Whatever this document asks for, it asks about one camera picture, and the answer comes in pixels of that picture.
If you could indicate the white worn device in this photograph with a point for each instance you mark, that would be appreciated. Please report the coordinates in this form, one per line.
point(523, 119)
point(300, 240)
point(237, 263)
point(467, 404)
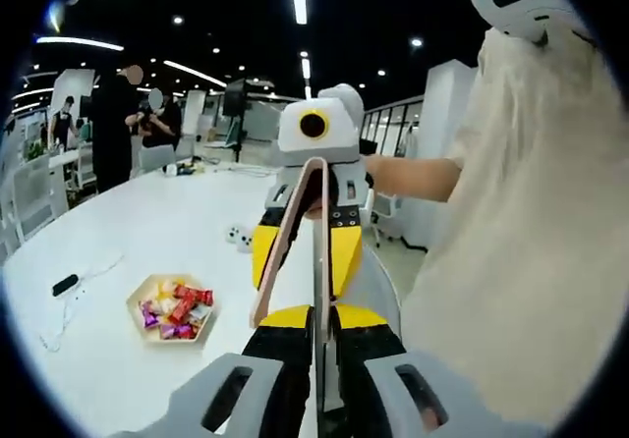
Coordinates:
point(521, 23)

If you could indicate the white office chair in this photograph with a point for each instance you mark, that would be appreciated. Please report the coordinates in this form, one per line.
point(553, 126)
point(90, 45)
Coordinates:
point(32, 197)

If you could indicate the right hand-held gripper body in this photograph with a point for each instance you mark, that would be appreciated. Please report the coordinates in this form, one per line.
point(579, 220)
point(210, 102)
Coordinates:
point(295, 143)

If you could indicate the tray of small items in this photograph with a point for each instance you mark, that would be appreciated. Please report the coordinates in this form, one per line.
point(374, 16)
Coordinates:
point(186, 168)

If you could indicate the small red food packet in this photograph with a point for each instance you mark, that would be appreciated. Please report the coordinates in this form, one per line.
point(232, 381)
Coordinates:
point(196, 294)

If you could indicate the purple food packet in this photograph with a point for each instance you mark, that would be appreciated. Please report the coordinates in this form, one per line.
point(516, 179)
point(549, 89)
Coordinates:
point(177, 331)
point(149, 315)

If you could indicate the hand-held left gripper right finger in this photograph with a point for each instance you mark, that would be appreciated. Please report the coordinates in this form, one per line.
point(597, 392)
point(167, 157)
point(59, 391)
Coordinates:
point(452, 403)

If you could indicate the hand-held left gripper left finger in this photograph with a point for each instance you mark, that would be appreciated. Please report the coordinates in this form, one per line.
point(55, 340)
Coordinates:
point(196, 403)

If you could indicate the beige hexagonal container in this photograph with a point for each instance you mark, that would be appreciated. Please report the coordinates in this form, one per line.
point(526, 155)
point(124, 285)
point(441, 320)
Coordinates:
point(169, 337)

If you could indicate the operator in white shirt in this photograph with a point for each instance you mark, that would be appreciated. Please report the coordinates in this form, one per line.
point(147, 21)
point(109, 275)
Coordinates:
point(516, 236)

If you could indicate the black monitor on stand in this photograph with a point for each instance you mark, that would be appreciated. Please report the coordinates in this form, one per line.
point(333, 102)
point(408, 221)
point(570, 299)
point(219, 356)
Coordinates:
point(235, 96)

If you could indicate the thin ceiling light strip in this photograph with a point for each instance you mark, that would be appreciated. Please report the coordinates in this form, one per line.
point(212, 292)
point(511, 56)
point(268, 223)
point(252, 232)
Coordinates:
point(78, 42)

